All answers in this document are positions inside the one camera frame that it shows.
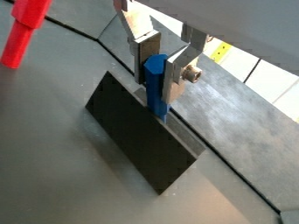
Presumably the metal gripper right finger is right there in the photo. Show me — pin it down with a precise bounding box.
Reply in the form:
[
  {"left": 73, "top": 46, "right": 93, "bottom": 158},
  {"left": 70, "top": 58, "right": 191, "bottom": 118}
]
[{"left": 163, "top": 24, "right": 207, "bottom": 104}]

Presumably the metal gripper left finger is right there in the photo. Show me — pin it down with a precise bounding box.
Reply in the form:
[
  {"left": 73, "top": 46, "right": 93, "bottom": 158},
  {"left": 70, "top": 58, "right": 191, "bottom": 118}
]
[{"left": 114, "top": 0, "right": 162, "bottom": 84}]

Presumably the blue peg object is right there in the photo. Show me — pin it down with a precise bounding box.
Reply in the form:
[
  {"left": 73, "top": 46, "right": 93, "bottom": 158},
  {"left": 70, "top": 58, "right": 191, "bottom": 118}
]
[{"left": 145, "top": 54, "right": 171, "bottom": 122}]

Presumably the black angled fixture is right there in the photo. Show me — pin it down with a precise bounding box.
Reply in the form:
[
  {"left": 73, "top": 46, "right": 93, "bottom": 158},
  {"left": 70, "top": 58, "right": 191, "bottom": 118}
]
[{"left": 87, "top": 73, "right": 205, "bottom": 193}]

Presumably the red peg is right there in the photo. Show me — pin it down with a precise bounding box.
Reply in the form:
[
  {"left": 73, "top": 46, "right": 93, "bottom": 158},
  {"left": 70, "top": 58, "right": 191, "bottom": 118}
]
[{"left": 0, "top": 0, "right": 52, "bottom": 68}]

